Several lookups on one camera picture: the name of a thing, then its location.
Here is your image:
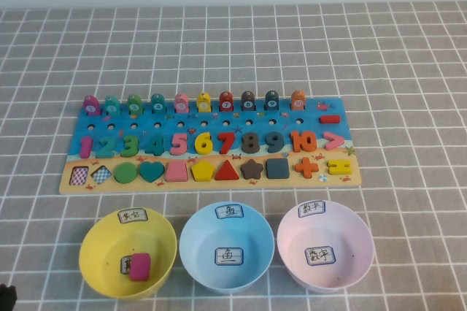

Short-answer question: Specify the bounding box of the red fish piece number seven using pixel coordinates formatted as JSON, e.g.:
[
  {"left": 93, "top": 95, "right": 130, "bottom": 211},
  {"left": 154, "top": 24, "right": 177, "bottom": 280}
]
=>
[{"left": 218, "top": 91, "right": 235, "bottom": 112}]

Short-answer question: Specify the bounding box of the brown fish piece number eight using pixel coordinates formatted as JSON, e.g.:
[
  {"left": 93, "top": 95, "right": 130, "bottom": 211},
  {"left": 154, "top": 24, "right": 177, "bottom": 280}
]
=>
[{"left": 240, "top": 91, "right": 257, "bottom": 112}]

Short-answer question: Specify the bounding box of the red triangle piece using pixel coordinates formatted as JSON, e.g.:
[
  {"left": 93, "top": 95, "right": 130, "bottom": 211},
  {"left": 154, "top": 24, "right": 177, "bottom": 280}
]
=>
[{"left": 214, "top": 159, "right": 241, "bottom": 181}]

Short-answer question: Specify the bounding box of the brown star piece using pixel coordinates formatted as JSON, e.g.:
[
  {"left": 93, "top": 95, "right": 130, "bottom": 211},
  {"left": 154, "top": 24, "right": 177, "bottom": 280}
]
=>
[{"left": 239, "top": 158, "right": 264, "bottom": 180}]

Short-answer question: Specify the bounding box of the yellow fish piece number six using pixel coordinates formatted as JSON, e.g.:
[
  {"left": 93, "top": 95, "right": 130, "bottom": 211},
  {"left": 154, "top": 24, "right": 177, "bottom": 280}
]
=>
[{"left": 196, "top": 91, "right": 212, "bottom": 113}]

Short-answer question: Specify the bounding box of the yellow pentagon piece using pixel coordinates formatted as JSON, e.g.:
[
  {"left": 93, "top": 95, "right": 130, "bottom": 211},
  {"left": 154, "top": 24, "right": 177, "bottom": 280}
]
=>
[{"left": 190, "top": 160, "right": 215, "bottom": 183}]

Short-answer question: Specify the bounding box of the slate fish piece number nine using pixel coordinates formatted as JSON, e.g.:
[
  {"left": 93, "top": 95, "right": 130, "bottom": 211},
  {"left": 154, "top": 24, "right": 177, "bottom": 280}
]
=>
[{"left": 264, "top": 90, "right": 281, "bottom": 111}]

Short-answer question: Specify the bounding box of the slate square piece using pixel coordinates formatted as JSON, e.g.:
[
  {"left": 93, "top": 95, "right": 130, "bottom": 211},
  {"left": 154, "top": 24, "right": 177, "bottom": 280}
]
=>
[{"left": 265, "top": 158, "right": 290, "bottom": 180}]

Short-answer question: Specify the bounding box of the pink fish piece number five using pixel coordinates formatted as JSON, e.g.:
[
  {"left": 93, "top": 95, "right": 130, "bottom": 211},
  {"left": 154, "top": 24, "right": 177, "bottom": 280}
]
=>
[{"left": 174, "top": 92, "right": 190, "bottom": 113}]

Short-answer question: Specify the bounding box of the pink trapezoid piece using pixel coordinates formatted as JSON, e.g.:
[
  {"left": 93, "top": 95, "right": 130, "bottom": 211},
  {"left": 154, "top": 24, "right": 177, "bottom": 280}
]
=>
[{"left": 164, "top": 161, "right": 189, "bottom": 183}]

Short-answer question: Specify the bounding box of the orange fish piece number ten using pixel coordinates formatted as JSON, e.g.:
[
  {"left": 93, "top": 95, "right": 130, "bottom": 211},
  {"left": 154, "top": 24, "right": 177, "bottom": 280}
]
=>
[{"left": 290, "top": 90, "right": 307, "bottom": 111}]

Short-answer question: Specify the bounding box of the dark teal number four piece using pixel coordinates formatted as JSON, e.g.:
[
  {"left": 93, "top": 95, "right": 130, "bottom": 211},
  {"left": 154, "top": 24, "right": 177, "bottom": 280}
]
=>
[{"left": 144, "top": 134, "right": 165, "bottom": 157}]

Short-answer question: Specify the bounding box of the orange plus sign piece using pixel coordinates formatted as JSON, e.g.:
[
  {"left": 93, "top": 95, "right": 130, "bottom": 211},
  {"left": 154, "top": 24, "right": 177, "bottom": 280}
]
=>
[{"left": 294, "top": 157, "right": 320, "bottom": 179}]

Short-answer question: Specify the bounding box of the ocean print wooden puzzle board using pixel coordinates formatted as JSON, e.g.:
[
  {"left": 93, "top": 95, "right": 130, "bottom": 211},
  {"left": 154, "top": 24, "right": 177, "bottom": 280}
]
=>
[{"left": 58, "top": 97, "right": 362, "bottom": 195}]

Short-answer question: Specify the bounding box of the teal heart piece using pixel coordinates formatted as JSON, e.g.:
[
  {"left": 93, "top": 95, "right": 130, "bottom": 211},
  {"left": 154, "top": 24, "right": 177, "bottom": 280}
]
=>
[{"left": 139, "top": 161, "right": 166, "bottom": 183}]

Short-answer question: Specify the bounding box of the light blue plastic bowl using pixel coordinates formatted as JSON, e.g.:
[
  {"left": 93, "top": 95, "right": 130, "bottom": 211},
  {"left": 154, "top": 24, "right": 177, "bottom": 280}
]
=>
[{"left": 178, "top": 201, "right": 277, "bottom": 293}]

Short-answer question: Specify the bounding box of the green fish piece number three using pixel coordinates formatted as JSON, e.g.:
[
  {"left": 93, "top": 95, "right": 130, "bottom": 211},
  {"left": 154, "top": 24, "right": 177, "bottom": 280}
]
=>
[{"left": 126, "top": 93, "right": 144, "bottom": 115}]

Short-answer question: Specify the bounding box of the pink greater-than sign piece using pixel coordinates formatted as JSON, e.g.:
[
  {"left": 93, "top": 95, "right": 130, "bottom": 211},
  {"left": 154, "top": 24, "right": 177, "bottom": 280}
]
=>
[{"left": 323, "top": 131, "right": 346, "bottom": 151}]

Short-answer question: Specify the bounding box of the yellow equals sign piece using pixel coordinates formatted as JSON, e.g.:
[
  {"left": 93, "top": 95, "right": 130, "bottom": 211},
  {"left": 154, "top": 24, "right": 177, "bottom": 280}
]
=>
[{"left": 327, "top": 159, "right": 352, "bottom": 176}]

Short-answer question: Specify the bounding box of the green circle piece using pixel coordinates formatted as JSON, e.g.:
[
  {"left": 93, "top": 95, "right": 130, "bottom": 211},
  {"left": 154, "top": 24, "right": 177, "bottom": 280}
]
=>
[{"left": 113, "top": 162, "right": 139, "bottom": 184}]

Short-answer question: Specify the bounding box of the teal fish piece number two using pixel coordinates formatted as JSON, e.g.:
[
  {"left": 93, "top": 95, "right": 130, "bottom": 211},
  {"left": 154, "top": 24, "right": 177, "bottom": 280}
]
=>
[{"left": 104, "top": 95, "right": 122, "bottom": 117}]

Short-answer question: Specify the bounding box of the magenta fish piece number one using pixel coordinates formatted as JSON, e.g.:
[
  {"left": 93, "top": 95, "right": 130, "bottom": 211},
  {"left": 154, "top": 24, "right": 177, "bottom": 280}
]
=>
[{"left": 82, "top": 94, "right": 100, "bottom": 117}]

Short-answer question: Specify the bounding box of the pink plastic bowl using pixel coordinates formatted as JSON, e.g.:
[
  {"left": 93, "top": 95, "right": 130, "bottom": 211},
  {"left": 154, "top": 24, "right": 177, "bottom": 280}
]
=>
[{"left": 276, "top": 201, "right": 376, "bottom": 294}]

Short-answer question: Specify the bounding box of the magenta rectangle piece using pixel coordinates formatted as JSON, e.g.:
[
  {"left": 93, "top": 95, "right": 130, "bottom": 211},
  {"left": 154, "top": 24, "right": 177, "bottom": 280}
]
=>
[{"left": 128, "top": 252, "right": 152, "bottom": 282}]

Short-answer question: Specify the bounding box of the yellow plastic bowl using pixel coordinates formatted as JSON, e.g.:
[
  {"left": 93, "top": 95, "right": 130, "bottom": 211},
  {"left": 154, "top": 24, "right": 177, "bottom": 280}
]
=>
[{"left": 78, "top": 208, "right": 179, "bottom": 302}]

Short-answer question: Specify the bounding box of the white label reading 鱼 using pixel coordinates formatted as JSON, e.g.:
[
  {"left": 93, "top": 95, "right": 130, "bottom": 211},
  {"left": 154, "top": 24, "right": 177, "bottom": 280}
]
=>
[
  {"left": 215, "top": 204, "right": 244, "bottom": 220},
  {"left": 214, "top": 247, "right": 244, "bottom": 266}
]

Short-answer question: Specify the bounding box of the dark teal fish number four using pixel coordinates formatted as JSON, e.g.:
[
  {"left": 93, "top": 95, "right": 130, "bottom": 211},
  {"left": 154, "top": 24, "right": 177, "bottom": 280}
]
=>
[{"left": 150, "top": 93, "right": 167, "bottom": 114}]

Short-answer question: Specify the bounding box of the white label reading 数字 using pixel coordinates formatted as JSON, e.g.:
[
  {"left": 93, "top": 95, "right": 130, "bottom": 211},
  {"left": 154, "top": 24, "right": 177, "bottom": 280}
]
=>
[
  {"left": 298, "top": 200, "right": 326, "bottom": 219},
  {"left": 304, "top": 245, "right": 336, "bottom": 266}
]

